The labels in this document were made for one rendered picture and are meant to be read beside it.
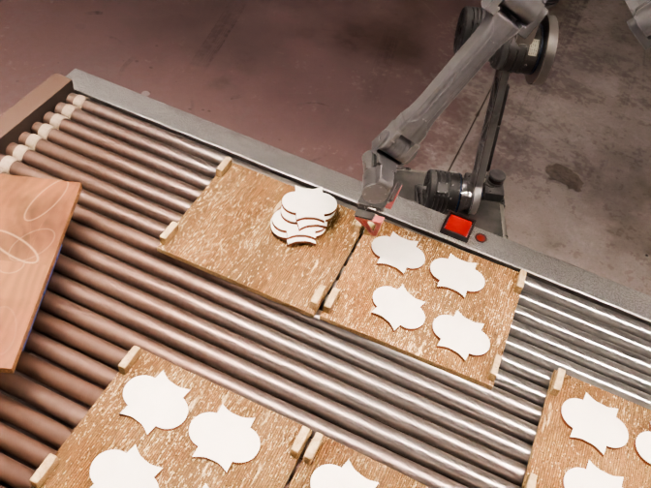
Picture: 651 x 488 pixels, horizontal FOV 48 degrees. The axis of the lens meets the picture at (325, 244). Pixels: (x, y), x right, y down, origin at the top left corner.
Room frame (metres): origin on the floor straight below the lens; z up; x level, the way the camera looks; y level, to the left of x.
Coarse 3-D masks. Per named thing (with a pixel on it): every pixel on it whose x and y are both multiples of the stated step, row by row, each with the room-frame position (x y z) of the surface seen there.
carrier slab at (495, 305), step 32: (384, 224) 1.29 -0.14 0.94; (352, 256) 1.16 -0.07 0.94; (448, 256) 1.22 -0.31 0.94; (352, 288) 1.06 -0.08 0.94; (416, 288) 1.10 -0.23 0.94; (512, 288) 1.15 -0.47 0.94; (352, 320) 0.97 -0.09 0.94; (384, 320) 0.99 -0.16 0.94; (480, 320) 1.04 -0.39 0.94; (416, 352) 0.92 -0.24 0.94; (448, 352) 0.93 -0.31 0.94; (480, 384) 0.87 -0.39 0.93
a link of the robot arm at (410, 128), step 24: (480, 24) 1.32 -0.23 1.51; (504, 24) 1.29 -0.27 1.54; (528, 24) 1.31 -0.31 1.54; (480, 48) 1.28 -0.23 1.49; (456, 72) 1.26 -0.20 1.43; (432, 96) 1.25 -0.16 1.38; (408, 120) 1.23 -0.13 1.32; (432, 120) 1.24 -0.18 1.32; (384, 144) 1.21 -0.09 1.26; (408, 144) 1.22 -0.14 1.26
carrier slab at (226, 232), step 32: (224, 192) 1.30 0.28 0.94; (256, 192) 1.32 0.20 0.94; (288, 192) 1.34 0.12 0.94; (192, 224) 1.17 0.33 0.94; (224, 224) 1.19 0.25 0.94; (256, 224) 1.21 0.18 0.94; (352, 224) 1.27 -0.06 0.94; (192, 256) 1.07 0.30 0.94; (224, 256) 1.09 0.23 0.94; (256, 256) 1.11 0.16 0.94; (288, 256) 1.13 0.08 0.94; (320, 256) 1.14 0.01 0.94; (256, 288) 1.01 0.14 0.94; (288, 288) 1.03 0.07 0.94
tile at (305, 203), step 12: (300, 192) 1.29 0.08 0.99; (312, 192) 1.30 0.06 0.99; (288, 204) 1.24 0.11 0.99; (300, 204) 1.25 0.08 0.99; (312, 204) 1.26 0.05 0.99; (324, 204) 1.27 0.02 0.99; (336, 204) 1.27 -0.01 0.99; (300, 216) 1.21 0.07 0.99; (312, 216) 1.22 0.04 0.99; (324, 216) 1.23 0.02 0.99
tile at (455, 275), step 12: (432, 264) 1.17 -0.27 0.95; (444, 264) 1.18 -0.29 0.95; (456, 264) 1.18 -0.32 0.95; (468, 264) 1.19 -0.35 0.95; (432, 276) 1.14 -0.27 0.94; (444, 276) 1.14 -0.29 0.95; (456, 276) 1.15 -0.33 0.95; (468, 276) 1.15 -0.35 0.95; (480, 276) 1.16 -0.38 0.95; (444, 288) 1.11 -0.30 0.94; (456, 288) 1.11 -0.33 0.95; (468, 288) 1.12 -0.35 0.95; (480, 288) 1.13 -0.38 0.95
